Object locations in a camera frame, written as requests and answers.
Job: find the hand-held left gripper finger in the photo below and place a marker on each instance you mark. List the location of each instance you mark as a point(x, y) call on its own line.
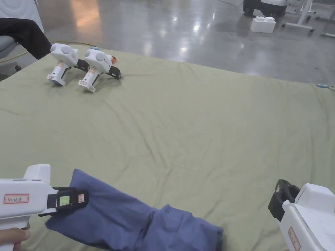
point(70, 200)

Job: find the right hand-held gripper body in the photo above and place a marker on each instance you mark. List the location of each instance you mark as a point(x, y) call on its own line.
point(311, 222)

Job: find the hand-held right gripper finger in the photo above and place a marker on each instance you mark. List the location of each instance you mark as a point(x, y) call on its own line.
point(276, 206)
point(288, 189)

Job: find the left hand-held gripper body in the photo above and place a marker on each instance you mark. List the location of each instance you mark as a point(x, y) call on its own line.
point(23, 201)

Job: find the dark blue garment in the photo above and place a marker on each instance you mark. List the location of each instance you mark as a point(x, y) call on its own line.
point(125, 219)

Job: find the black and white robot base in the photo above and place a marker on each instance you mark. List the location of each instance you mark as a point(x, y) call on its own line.
point(261, 6)

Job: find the person's left hand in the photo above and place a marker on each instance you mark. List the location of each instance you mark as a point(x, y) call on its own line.
point(15, 239)

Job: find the bed with pale green sheet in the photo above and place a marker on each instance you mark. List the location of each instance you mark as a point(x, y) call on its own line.
point(183, 125)

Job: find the spare white hand-held gripper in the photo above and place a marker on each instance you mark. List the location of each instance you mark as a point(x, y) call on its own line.
point(98, 61)
point(64, 56)

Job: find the small orange object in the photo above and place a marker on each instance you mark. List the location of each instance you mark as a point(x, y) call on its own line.
point(114, 59)

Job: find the white foam block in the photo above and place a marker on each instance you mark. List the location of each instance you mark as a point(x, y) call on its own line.
point(263, 24)

